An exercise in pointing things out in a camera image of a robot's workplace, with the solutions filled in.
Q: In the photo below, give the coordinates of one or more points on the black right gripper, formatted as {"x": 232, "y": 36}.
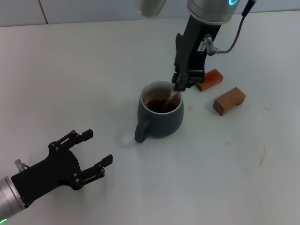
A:
{"x": 192, "y": 42}

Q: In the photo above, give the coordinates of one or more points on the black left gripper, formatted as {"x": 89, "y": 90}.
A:
{"x": 51, "y": 171}

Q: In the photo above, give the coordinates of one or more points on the grey ceramic cup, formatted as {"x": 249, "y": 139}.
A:
{"x": 164, "y": 124}

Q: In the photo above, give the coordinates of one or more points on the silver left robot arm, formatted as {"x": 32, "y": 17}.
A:
{"x": 7, "y": 199}

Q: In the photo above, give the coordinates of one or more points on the reddish wooden spoon rest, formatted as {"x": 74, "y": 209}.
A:
{"x": 212, "y": 78}

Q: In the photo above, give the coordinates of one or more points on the dark tea liquid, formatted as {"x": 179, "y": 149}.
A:
{"x": 154, "y": 105}

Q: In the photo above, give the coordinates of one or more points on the light brown wooden block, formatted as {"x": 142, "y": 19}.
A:
{"x": 227, "y": 99}

